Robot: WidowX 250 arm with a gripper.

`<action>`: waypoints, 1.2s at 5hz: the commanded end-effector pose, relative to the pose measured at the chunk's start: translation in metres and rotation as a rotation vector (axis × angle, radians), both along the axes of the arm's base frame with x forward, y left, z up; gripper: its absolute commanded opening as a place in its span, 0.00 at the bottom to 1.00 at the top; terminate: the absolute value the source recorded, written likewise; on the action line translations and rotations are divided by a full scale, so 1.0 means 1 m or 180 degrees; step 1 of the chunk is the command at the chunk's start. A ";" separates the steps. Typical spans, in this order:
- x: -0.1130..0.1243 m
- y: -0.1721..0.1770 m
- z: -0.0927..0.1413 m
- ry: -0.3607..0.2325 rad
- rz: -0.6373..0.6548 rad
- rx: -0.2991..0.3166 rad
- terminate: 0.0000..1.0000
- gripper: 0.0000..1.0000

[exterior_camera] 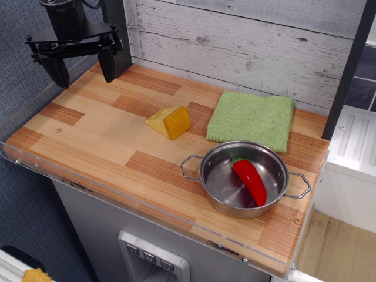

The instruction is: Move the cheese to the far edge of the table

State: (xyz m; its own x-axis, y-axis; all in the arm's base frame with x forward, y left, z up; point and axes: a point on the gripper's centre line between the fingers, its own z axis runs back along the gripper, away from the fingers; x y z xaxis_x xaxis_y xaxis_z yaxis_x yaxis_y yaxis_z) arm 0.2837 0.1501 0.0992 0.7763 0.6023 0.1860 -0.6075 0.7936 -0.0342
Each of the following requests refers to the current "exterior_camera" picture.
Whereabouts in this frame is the yellow toy cheese wedge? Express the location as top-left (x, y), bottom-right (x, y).
top-left (145, 106), bottom-right (191, 140)

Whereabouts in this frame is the grey toy cabinet front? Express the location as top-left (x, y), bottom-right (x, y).
top-left (53, 180), bottom-right (271, 281)

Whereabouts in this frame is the white toy sink unit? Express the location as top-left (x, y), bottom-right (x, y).
top-left (313, 106), bottom-right (375, 232)

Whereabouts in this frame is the clear acrylic table guard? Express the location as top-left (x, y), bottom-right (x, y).
top-left (0, 61), bottom-right (330, 282)

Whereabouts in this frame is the red toy chili pepper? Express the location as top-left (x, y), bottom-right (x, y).
top-left (230, 158), bottom-right (267, 207)

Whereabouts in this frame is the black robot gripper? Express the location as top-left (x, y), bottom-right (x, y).
top-left (24, 1), bottom-right (122, 89)

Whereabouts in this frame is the silver dispenser panel with buttons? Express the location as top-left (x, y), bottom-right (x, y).
top-left (118, 230), bottom-right (191, 282)

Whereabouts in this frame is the yellow sponge at corner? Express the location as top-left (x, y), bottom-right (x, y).
top-left (21, 268), bottom-right (52, 282)

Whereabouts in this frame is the black vertical post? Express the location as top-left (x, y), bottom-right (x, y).
top-left (321, 0), bottom-right (375, 140)
top-left (101, 0), bottom-right (133, 79)

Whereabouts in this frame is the stainless steel pot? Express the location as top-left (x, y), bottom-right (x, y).
top-left (196, 140), bottom-right (311, 219)

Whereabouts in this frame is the black vertical post left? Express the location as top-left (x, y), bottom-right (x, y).
top-left (101, 0), bottom-right (133, 79)

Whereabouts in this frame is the green folded cloth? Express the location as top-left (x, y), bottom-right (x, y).
top-left (206, 92), bottom-right (294, 153)

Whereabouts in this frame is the black vertical post right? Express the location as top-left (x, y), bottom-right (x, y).
top-left (321, 0), bottom-right (375, 140)

